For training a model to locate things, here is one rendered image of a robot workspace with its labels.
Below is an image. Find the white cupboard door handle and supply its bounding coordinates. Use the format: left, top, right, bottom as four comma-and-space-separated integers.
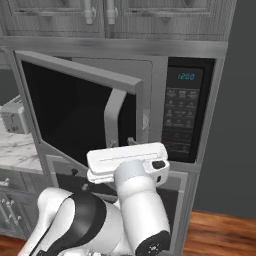
105, 0, 120, 26
82, 0, 98, 26

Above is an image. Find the grey microwave door handle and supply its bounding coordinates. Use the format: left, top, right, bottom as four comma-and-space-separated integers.
103, 87, 128, 148

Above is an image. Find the stainless steel microwave oven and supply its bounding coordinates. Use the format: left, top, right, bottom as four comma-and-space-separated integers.
13, 49, 218, 165

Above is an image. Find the grey drawer front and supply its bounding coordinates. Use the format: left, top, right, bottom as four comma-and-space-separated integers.
0, 167, 29, 192

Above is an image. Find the silver base cupboard handle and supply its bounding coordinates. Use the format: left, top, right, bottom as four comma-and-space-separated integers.
7, 199, 22, 226
0, 197, 12, 225

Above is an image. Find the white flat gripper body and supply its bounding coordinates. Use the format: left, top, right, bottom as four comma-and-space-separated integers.
86, 142, 171, 185

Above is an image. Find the grey base cupboard door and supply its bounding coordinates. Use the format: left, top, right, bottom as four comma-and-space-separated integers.
0, 191, 40, 239

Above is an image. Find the black glass microwave door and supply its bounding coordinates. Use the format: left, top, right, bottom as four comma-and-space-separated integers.
14, 50, 145, 169

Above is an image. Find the white toaster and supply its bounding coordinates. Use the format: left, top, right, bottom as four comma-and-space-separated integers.
0, 94, 33, 136

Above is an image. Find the grey wooden cupboard door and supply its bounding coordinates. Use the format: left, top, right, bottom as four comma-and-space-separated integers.
0, 0, 106, 38
105, 0, 235, 42

